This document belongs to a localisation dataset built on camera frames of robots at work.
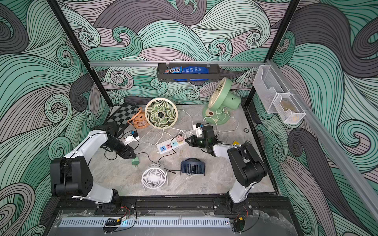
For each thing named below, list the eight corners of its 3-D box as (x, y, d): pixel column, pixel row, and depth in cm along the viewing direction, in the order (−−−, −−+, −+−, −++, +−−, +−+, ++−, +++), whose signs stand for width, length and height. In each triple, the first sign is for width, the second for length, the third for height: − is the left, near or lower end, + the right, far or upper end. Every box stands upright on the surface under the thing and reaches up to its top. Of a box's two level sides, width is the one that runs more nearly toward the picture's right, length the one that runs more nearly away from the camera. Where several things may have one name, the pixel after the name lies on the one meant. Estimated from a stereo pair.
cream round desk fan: (148, 130, 106) (141, 111, 91) (150, 117, 114) (145, 98, 99) (177, 130, 106) (175, 111, 91) (177, 117, 114) (176, 98, 99)
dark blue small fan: (180, 177, 85) (180, 172, 78) (181, 163, 90) (180, 157, 84) (204, 177, 85) (206, 172, 78) (203, 163, 90) (204, 157, 84)
